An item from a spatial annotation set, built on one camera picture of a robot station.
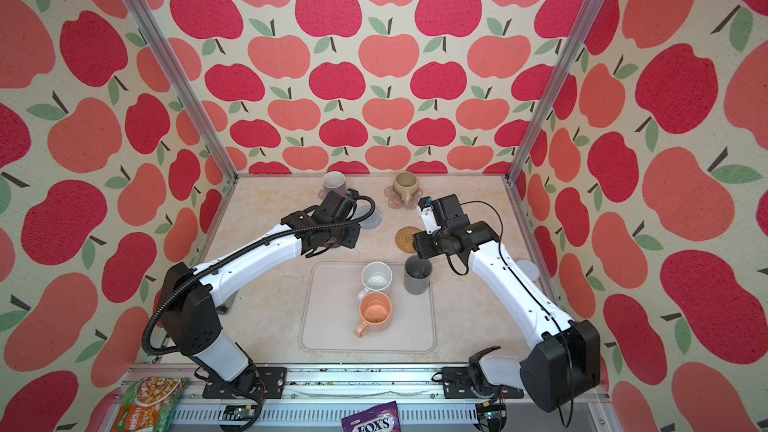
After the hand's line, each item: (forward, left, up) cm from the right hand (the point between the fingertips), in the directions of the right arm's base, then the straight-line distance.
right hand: (431, 239), depth 81 cm
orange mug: (-16, +14, -16) cm, 27 cm away
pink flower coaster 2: (+26, +11, -16) cm, 33 cm away
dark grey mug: (-3, +3, -15) cm, 15 cm away
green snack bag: (-44, +65, -15) cm, 80 cm away
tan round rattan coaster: (+11, +8, -17) cm, 22 cm away
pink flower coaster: (+28, +41, -16) cm, 52 cm away
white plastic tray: (-17, +28, -17) cm, 37 cm away
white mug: (-5, +15, -16) cm, 23 cm away
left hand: (+1, +20, -1) cm, 20 cm away
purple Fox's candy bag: (-40, +9, -16) cm, 44 cm away
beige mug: (+30, +9, -10) cm, 33 cm away
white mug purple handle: (+31, +37, -12) cm, 50 cm away
